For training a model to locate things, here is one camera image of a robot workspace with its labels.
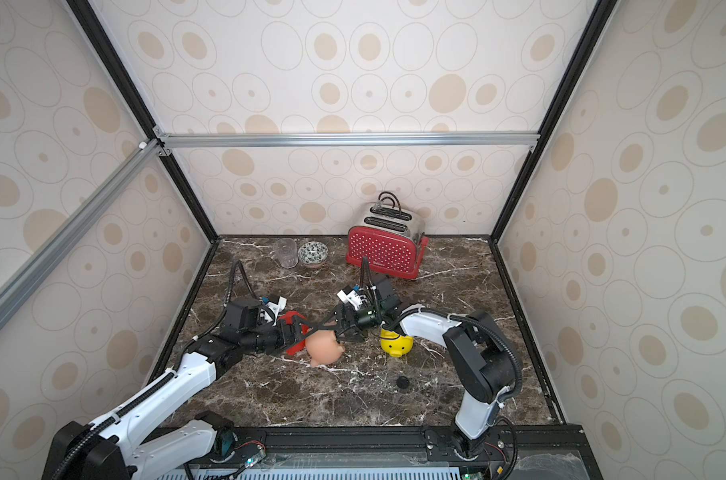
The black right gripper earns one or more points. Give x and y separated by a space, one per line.
347 321

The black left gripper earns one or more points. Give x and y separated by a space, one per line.
288 338

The red piggy bank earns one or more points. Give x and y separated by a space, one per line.
293 330

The pink piggy bank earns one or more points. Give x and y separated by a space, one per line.
323 348

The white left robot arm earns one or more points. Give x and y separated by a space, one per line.
159 396

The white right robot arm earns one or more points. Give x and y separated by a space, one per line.
485 361

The yellow piggy bank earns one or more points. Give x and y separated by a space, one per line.
394 344

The floral patterned bowl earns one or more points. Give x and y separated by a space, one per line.
312 254

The red polka dot toaster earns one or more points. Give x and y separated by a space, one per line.
392 238

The black round plug right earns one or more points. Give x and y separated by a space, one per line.
402 382

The clear drinking glass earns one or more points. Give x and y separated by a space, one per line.
286 253

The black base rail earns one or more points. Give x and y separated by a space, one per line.
399 452

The aluminium frame rail back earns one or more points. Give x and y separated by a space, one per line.
356 139

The aluminium frame rail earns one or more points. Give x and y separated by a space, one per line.
356 139
17 290

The aluminium frame rail left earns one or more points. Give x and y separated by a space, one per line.
17 290

